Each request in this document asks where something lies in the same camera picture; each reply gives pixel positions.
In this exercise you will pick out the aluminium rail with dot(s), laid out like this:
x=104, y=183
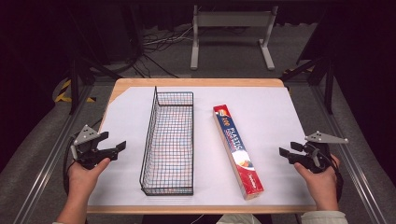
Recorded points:
x=351, y=165
x=49, y=161

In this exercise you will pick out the yellow and black hazard tape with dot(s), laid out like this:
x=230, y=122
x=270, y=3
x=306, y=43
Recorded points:
x=62, y=98

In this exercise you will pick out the person's right hand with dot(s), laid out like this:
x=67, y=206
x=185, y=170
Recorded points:
x=320, y=186

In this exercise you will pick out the white metal stand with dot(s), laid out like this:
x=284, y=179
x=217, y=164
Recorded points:
x=232, y=19

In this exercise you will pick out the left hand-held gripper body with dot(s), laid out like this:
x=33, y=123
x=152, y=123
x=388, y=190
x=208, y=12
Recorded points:
x=85, y=137

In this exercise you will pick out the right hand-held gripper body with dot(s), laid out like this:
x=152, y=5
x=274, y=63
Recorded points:
x=317, y=155

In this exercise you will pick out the red and blue wrap box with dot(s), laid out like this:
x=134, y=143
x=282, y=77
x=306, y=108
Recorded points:
x=238, y=149

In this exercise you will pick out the black metal stand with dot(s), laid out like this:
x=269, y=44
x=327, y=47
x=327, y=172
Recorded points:
x=328, y=90
x=74, y=87

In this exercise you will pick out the person's left hand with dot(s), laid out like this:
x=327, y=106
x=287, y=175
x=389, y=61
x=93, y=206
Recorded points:
x=82, y=180

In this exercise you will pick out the white paper sheet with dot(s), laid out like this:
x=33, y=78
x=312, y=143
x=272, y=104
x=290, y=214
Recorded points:
x=274, y=118

